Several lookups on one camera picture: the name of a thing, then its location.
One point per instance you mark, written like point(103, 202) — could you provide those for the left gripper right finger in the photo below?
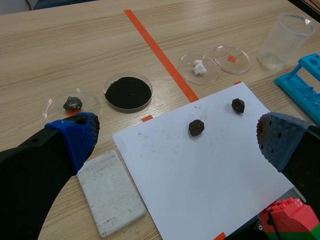
point(295, 150)

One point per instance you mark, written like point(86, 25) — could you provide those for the white lump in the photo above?
point(199, 68)

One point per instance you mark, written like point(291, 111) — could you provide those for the glass dish with black powder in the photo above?
point(128, 92)

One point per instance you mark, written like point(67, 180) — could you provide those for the clear glass dish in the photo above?
point(187, 72)
point(87, 102)
point(231, 60)

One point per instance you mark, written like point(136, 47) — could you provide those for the toy brick block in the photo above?
point(290, 220)

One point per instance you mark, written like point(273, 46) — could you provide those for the clear plastic beaker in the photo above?
point(285, 41)

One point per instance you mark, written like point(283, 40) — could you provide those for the grey speckled stone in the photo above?
point(72, 103)

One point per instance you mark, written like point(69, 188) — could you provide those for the turquoise rack with round holes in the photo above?
point(303, 85)

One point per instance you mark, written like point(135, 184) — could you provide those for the dark blue chair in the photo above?
point(57, 3)

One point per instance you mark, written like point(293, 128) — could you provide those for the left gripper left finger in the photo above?
point(37, 160)

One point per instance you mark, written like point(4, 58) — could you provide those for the white sheet of paper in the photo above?
point(200, 165)

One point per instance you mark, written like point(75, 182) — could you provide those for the small dark stone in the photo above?
point(196, 128)
point(238, 105)

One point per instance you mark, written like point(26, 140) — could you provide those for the small white tile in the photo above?
point(110, 195)

